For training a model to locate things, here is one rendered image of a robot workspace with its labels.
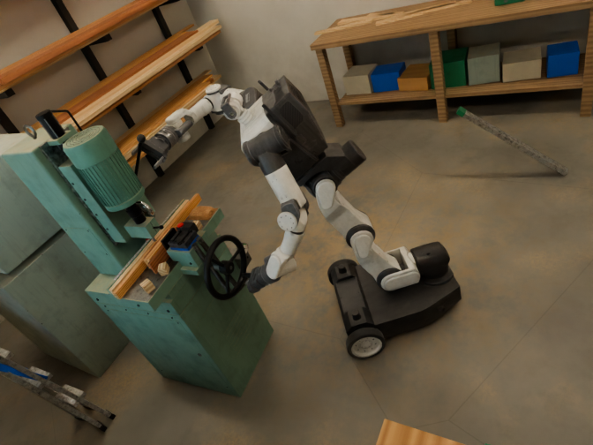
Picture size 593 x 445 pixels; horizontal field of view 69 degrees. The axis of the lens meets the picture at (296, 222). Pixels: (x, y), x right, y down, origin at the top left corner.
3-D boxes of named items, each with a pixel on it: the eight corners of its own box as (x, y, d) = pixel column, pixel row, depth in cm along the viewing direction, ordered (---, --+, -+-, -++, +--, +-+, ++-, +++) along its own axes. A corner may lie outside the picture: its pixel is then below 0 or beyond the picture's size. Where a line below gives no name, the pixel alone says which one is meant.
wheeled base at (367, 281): (434, 254, 263) (428, 213, 243) (472, 319, 222) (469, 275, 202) (335, 285, 269) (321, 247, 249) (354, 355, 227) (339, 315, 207)
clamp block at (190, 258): (198, 268, 185) (189, 253, 180) (175, 266, 191) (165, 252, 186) (214, 244, 195) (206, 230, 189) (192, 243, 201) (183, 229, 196)
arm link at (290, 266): (283, 277, 186) (300, 270, 178) (266, 286, 179) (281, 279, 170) (273, 253, 187) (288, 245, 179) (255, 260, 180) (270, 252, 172)
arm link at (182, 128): (154, 130, 190) (169, 116, 197) (168, 150, 196) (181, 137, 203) (173, 126, 184) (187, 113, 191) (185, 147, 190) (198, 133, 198)
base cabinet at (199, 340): (241, 399, 231) (180, 318, 189) (162, 378, 258) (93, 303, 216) (274, 329, 260) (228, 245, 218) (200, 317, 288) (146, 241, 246)
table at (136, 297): (171, 315, 172) (164, 305, 168) (119, 306, 186) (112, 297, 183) (240, 216, 211) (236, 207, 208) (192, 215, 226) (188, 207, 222)
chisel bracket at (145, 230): (154, 241, 191) (145, 227, 186) (132, 239, 197) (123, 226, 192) (164, 230, 195) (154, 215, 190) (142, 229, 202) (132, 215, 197)
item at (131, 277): (120, 299, 180) (115, 293, 178) (117, 298, 181) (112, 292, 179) (201, 199, 223) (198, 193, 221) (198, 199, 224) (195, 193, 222)
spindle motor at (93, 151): (127, 213, 173) (81, 147, 154) (99, 213, 181) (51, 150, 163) (153, 186, 184) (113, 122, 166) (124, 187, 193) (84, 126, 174)
